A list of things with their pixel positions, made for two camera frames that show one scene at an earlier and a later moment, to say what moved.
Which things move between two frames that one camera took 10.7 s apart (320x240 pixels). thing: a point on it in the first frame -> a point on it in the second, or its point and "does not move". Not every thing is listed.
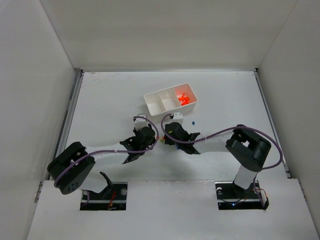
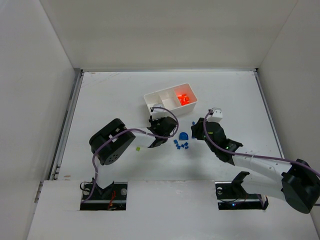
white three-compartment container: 175,99 does not move
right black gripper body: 169,136 -> 200,127
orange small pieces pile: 183,100 does not move
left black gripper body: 149,139 -> 160,124
